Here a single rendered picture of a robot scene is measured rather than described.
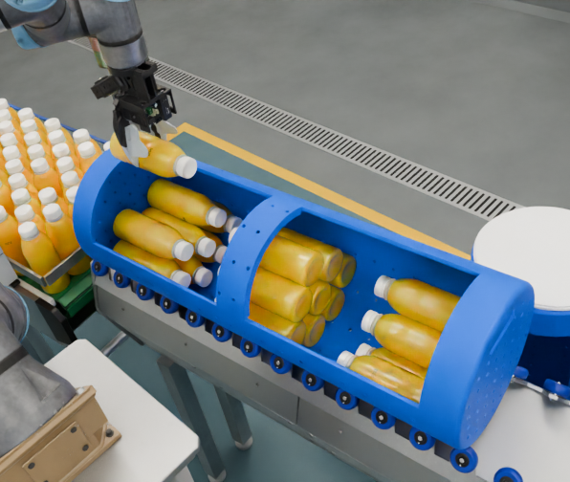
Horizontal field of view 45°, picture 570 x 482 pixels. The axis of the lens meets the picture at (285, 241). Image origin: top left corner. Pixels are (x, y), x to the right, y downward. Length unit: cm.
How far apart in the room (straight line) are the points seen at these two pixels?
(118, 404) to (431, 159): 247
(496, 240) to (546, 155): 200
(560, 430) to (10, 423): 87
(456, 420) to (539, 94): 292
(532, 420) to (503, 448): 8
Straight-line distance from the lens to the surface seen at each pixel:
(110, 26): 116
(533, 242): 142
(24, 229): 161
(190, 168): 127
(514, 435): 127
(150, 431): 106
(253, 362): 137
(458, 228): 296
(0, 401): 98
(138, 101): 123
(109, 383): 114
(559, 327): 134
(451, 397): 102
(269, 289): 122
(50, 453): 100
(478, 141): 345
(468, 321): 101
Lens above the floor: 201
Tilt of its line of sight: 43 degrees down
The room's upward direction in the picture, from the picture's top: 11 degrees counter-clockwise
